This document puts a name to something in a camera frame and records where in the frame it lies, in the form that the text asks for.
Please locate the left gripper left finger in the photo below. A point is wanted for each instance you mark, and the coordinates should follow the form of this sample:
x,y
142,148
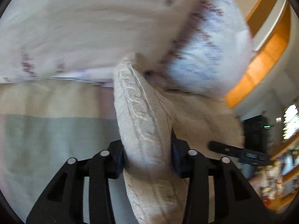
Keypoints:
x,y
62,199

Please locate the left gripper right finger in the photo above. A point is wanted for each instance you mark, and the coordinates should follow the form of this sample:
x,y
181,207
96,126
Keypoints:
x,y
235,201

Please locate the beige cable-knit sweater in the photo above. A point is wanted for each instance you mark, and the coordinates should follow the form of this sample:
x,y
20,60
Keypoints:
x,y
147,116

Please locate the pastel patchwork bed sheet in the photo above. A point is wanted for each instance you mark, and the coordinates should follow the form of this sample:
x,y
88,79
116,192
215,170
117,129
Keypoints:
x,y
43,123

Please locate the pink floral right pillow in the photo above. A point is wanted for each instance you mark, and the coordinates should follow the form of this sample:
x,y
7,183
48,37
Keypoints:
x,y
212,51

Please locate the pink floral pillow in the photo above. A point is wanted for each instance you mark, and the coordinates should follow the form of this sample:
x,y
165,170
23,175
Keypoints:
x,y
212,51
84,39

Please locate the pink floral left pillow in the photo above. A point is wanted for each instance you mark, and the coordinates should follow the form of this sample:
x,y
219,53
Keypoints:
x,y
84,39

